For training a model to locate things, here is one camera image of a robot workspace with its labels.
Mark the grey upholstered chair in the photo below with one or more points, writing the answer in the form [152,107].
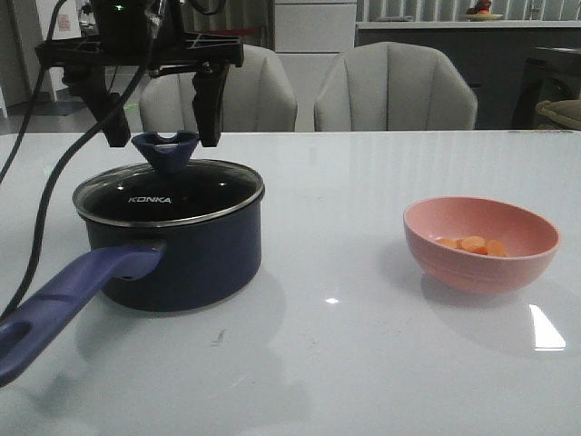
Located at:
[391,86]
[257,97]

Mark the glass lid with blue knob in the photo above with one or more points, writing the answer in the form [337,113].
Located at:
[169,188]

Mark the olive cushion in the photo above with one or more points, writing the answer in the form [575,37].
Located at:
[558,115]

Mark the left grey upholstered chair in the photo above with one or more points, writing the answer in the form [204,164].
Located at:
[257,97]

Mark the fruit plate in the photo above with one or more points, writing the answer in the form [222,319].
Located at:
[480,11]

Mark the right grey upholstered chair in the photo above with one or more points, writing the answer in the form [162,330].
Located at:
[391,86]

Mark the white cabinet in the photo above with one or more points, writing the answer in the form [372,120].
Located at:
[307,36]

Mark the orange ham slice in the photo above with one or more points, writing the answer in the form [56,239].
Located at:
[495,248]
[473,244]
[450,243]

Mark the dark blue saucepan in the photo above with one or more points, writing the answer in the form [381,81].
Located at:
[169,269]

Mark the pink bowl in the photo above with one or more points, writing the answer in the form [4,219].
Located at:
[530,242]

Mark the dark grey counter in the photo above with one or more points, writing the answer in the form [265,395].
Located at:
[489,55]

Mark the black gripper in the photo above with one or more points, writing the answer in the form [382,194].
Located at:
[132,33]

